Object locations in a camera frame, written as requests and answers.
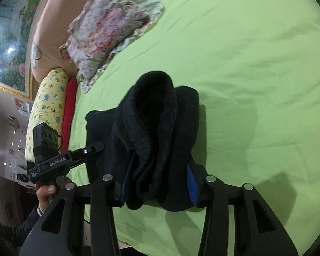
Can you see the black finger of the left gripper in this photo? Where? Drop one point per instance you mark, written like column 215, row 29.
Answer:
column 89, row 153

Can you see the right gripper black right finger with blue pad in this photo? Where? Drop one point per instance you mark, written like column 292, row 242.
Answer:
column 196, row 175

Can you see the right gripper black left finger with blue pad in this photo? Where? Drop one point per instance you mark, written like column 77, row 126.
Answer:
column 120, row 189

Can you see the black fleece pants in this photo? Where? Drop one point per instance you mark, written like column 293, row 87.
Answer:
column 149, row 138

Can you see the dark sleeved forearm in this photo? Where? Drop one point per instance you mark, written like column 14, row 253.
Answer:
column 12, row 238

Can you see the person's left hand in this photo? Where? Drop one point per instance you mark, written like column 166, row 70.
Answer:
column 44, row 192

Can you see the yellow cartoon print bolster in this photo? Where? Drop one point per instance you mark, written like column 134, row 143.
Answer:
column 48, row 107

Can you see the red plush pillow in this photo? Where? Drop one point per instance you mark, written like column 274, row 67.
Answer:
column 70, row 103

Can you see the green bed sheet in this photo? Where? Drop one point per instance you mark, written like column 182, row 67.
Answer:
column 256, row 67

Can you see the pink padded headboard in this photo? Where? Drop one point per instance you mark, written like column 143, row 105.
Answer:
column 50, row 34

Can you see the floral print blanket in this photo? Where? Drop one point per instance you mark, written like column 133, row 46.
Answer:
column 102, row 30

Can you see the gold framed landscape painting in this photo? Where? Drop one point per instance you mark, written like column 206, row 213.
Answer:
column 18, row 21

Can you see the black camera module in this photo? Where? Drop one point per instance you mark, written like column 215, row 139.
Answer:
column 45, row 142

